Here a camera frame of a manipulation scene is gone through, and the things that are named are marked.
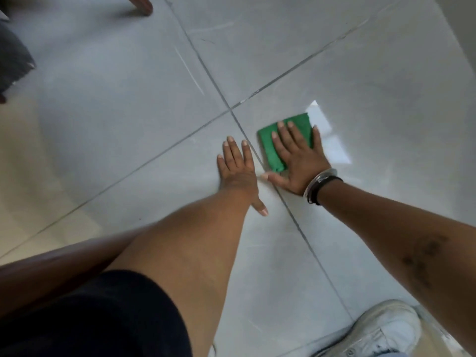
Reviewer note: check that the person's leg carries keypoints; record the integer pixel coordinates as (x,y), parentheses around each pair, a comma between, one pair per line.
(48,271)

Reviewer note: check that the silver bangle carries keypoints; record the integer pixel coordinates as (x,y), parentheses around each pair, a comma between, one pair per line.
(316,181)

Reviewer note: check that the green scouring pad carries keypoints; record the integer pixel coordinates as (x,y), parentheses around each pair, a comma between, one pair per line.
(271,144)

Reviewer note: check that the white sneaker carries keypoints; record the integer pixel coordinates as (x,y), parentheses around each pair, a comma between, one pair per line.
(383,329)

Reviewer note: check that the person's left middle finger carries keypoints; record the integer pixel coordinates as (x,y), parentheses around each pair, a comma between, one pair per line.
(235,150)

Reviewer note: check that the person's right thumb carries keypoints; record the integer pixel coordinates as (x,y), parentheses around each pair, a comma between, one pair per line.
(272,178)

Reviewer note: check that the dark grey cloth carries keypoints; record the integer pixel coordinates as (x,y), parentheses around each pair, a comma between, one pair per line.
(11,55)

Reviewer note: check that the black shorts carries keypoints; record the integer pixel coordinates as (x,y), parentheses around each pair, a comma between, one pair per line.
(96,319)

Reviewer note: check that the brown wooden furniture leg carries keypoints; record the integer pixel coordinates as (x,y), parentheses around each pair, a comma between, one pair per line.
(141,4)

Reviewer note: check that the person's right hand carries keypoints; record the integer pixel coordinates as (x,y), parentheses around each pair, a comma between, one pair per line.
(301,163)

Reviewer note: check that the person's right forearm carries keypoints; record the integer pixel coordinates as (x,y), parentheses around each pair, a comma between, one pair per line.
(401,245)

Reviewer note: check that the person's left forearm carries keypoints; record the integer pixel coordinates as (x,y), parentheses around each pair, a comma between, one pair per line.
(200,249)

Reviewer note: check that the person's left little finger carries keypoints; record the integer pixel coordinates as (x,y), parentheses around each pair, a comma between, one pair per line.
(221,165)

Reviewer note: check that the person's left hand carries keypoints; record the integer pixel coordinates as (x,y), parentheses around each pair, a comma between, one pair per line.
(238,174)

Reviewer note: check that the person's right middle finger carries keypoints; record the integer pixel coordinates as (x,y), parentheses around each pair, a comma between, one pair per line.
(287,137)

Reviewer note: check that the person's right little finger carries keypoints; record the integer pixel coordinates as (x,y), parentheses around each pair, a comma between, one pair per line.
(317,139)

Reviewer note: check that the person's left thumb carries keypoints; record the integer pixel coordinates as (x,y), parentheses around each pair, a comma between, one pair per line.
(260,206)

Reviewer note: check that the black wrist band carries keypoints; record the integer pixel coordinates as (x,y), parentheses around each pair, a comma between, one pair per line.
(322,184)

